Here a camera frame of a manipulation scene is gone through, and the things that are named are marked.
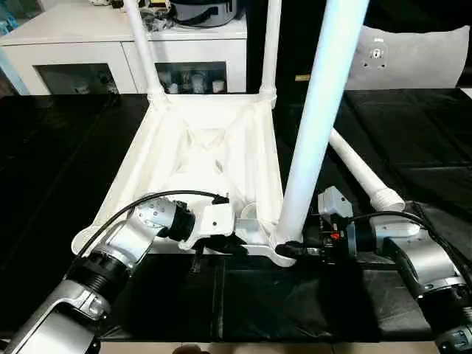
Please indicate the white plastic table leg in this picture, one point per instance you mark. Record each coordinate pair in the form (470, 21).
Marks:
(361, 169)
(141, 44)
(270, 44)
(317, 110)

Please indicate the white plastic table top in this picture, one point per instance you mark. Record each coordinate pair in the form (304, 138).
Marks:
(206, 147)

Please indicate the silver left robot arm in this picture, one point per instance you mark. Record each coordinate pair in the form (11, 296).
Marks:
(118, 243)

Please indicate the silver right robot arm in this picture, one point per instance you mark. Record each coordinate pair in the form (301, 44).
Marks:
(420, 258)

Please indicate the small yellow label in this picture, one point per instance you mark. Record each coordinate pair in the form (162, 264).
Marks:
(302, 77)

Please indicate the black work mat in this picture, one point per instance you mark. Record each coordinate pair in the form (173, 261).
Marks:
(59, 147)

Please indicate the grey cushion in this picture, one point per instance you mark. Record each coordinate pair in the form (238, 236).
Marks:
(420, 59)

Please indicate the black cabinet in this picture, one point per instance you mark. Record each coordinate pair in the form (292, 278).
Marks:
(295, 37)

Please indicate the dark gear on cabinet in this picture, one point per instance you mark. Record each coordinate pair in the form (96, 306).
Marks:
(199, 11)

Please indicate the white cabinet with glass doors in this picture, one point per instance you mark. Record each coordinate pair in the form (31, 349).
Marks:
(88, 44)

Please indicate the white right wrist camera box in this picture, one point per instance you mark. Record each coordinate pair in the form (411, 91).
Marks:
(333, 203)

